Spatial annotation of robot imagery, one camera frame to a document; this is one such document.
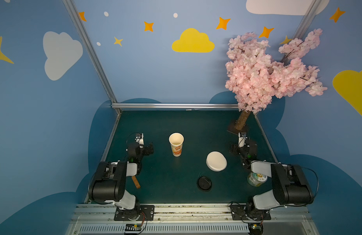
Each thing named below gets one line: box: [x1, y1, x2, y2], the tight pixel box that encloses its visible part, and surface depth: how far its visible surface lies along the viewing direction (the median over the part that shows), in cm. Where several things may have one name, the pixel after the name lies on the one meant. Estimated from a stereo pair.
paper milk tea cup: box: [168, 132, 184, 158], surface depth 88 cm
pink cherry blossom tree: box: [225, 28, 328, 132], surface depth 73 cm
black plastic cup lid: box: [196, 175, 212, 192], surface depth 84 cm
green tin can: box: [247, 171, 268, 188], surface depth 83 cm
